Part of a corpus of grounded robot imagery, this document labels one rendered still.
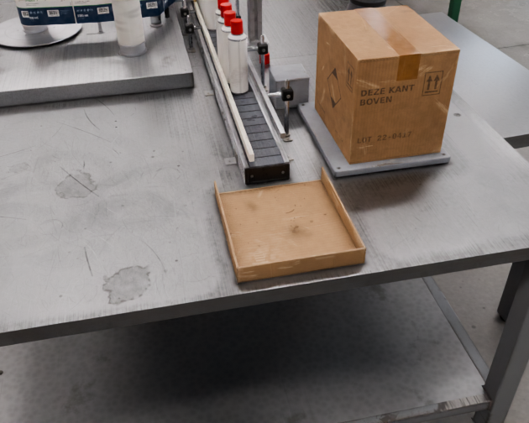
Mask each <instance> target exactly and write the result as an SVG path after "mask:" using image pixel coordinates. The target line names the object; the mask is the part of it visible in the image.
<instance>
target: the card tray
mask: <svg viewBox="0 0 529 423"><path fill-rule="evenodd" d="M214 188H215V197H216V200H217V205H218V209H219V212H220V216H221V219H222V223H223V229H224V232H225V236H226V239H227V243H228V249H229V252H230V256H231V259H232V262H233V268H234V272H235V275H236V279H237V282H238V283H243V282H248V281H253V280H259V279H268V278H274V277H280V276H285V275H291V274H300V273H306V272H312V271H317V270H323V269H332V268H338V267H343V266H349V265H354V264H364V261H365V254H366V247H365V246H364V243H363V241H362V239H361V237H360V236H359V233H358V232H357V230H356V228H355V226H354V224H353V222H352V220H351V218H350V217H349V215H348V213H347V211H346V209H345V207H344V205H343V203H342V202H341V200H340V198H339V196H338V193H337V192H336V190H335V188H334V187H333V184H332V182H331V181H330V179H329V177H328V175H327V173H326V171H325V169H324V168H323V167H322V175H321V179H320V180H311V181H304V182H298V183H291V184H285V185H273V186H266V187H260V188H253V189H247V190H241V191H229V192H223V193H219V192H218V188H217V183H216V181H214Z"/></svg>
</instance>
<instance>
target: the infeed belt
mask: <svg viewBox="0 0 529 423"><path fill-rule="evenodd" d="M201 32H202V35H203V38H204V40H205V43H206V46H207V49H208V52H209V55H210V57H211V60H212V63H213V66H214V69H215V71H216V74H217V78H218V80H219V83H220V86H221V88H222V91H223V95H224V97H225V100H226V103H227V105H228V109H229V111H230V114H231V117H232V120H233V123H234V126H235V128H236V131H237V134H238V138H239V140H240V143H241V145H242V148H243V151H244V154H245V157H246V160H247V162H248V165H249V168H250V169H253V168H259V167H266V166H273V165H284V164H285V162H284V160H283V159H282V157H281V155H280V151H279V149H278V147H277V145H276V143H275V140H274V138H273V136H272V133H271V131H270V128H269V126H268V124H267V122H266V120H265V117H264V115H263V113H262V111H261V109H260V106H259V104H258V102H257V99H256V97H255V95H254V92H253V90H252V88H251V86H250V84H249V91H248V92H247V93H246V94H243V95H235V94H232V93H231V94H232V96H233V100H234V102H235V105H236V108H237V109H238V114H239V116H240V118H241V121H242V123H243V126H244V129H245V132H246V134H247V136H248V139H249V142H250V145H251V148H252V150H253V152H254V161H252V162H249V158H248V156H247V154H246V151H245V148H244V145H243V142H242V139H241V137H240V134H239V132H238V128H237V125H236V122H235V121H234V118H233V114H232V111H231V109H230V106H229V104H228V99H227V98H226V95H225V92H224V90H223V86H222V83H221V81H220V78H219V75H218V73H217V69H216V66H215V64H214V62H213V59H212V55H211V52H210V50H209V48H208V45H207V41H206V39H205V36H204V33H203V31H202V29H201ZM208 33H209V35H210V38H211V41H212V44H213V47H214V49H215V51H216V54H217V31H209V30H208Z"/></svg>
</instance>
